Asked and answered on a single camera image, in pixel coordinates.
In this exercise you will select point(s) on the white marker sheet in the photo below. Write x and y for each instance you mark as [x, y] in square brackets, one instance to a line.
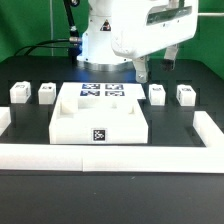
[103, 89]

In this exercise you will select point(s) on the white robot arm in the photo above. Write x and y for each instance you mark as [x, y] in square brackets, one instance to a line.
[97, 53]

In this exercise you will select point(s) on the white U-shaped fence wall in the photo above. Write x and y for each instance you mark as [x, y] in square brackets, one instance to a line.
[206, 159]

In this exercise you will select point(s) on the white square table top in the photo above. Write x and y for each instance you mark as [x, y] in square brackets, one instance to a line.
[80, 119]

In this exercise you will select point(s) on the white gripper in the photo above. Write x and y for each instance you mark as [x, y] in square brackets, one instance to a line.
[142, 27]

